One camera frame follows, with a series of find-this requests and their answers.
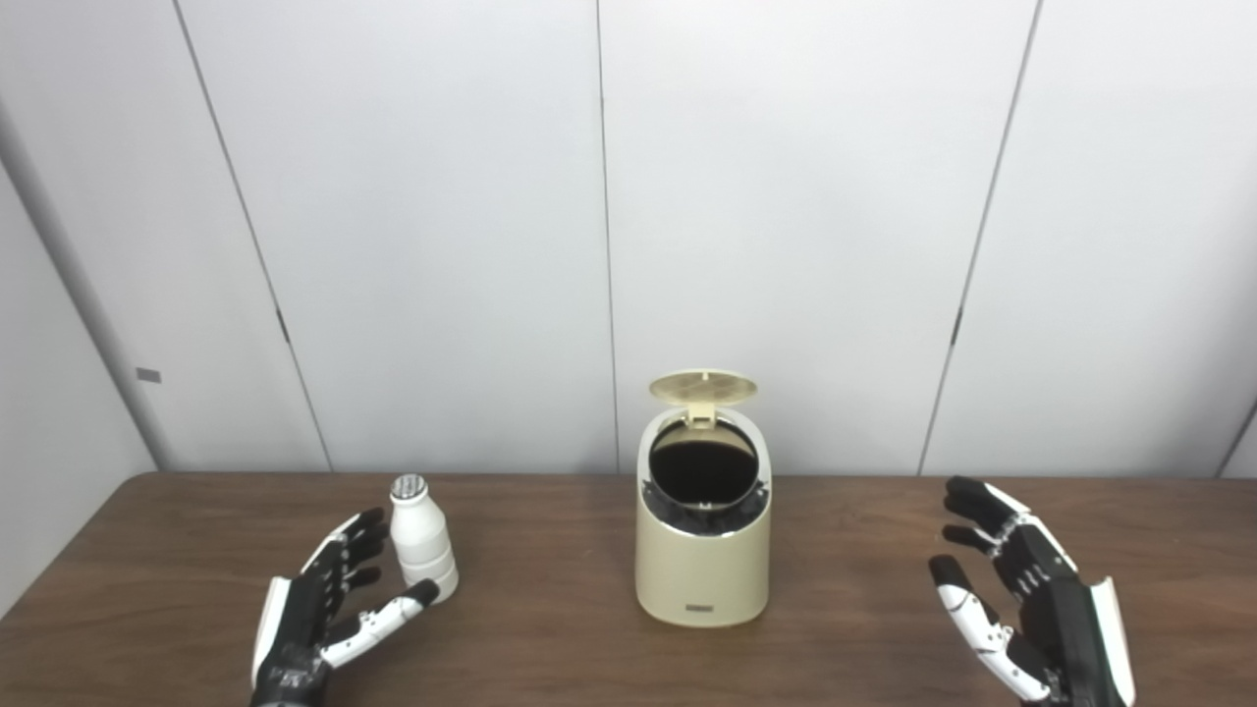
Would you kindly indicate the small white plastic bottle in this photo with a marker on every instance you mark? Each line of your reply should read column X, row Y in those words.
column 422, row 540

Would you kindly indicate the round cream bin lid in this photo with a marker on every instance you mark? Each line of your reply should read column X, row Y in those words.
column 703, row 386

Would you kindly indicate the cream-colored desktop bin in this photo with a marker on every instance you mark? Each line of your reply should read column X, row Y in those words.
column 702, row 574

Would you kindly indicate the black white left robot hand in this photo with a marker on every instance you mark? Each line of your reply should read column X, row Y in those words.
column 295, row 628

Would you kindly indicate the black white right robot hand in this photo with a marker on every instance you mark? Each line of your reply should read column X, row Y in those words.
column 1075, row 638

